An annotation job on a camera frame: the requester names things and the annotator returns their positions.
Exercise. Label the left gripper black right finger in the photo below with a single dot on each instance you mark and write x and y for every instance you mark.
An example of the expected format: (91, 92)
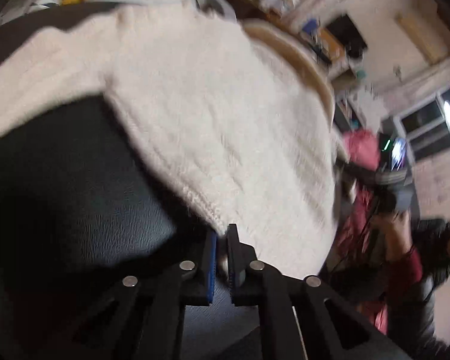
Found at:
(300, 319)

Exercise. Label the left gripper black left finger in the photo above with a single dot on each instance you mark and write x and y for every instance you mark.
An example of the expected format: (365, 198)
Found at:
(154, 292)

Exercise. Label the white knitted sweater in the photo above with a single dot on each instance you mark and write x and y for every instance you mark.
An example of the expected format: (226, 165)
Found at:
(235, 118)

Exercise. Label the person's right hand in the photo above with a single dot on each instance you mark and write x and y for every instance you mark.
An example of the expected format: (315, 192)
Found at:
(396, 228)

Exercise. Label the pink red bedspread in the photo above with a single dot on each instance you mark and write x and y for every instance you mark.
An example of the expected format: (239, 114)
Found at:
(353, 238)

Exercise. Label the white framed window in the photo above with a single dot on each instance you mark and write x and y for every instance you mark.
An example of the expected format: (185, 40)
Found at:
(425, 126)

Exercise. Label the black leather table pad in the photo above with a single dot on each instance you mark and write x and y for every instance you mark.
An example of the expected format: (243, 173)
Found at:
(78, 212)

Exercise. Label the wooden desk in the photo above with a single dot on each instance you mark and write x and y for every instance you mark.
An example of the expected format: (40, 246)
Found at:
(322, 44)

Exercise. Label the grey patterned pillow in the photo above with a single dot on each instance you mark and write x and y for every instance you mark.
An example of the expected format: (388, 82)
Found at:
(28, 7)

